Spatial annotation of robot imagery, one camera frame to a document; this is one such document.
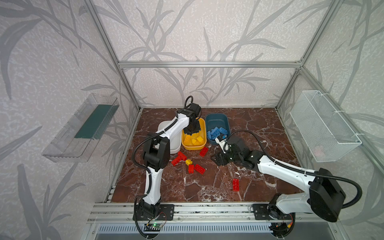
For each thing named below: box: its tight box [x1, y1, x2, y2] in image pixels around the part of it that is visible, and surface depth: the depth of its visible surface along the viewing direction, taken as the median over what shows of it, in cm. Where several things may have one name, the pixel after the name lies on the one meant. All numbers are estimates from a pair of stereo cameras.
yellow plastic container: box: [181, 118, 207, 151], surface depth 101 cm
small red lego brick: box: [188, 164, 195, 174], surface depth 88 cm
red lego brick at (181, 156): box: [177, 151, 188, 162], surface depth 93 cm
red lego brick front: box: [232, 178, 240, 192], surface depth 84 cm
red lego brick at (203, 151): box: [199, 146, 209, 157], surface depth 96 cm
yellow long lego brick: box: [184, 134, 191, 143], surface depth 101 cm
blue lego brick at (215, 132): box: [210, 126, 220, 139], surface depth 102 cm
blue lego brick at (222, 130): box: [219, 127, 228, 135], surface depth 104 cm
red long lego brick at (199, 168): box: [194, 164, 206, 175], surface depth 88 cm
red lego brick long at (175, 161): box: [171, 156, 181, 166], surface depth 91 cm
